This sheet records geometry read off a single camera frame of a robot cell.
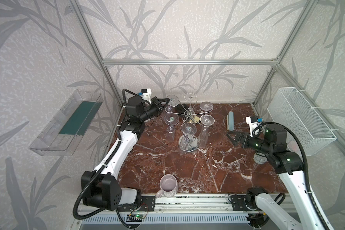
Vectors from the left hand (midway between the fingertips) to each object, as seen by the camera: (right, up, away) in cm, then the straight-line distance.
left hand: (171, 96), depth 70 cm
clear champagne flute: (+1, -2, +4) cm, 5 cm away
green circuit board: (-16, -60, 0) cm, 62 cm away
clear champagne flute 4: (+18, -5, +4) cm, 19 cm away
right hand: (+30, -16, -1) cm, 34 cm away
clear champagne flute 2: (0, -12, -2) cm, 12 cm away
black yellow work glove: (+9, -9, +2) cm, 13 cm away
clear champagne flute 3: (+16, -12, -2) cm, 21 cm away
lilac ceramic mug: (-2, -49, +10) cm, 50 cm away
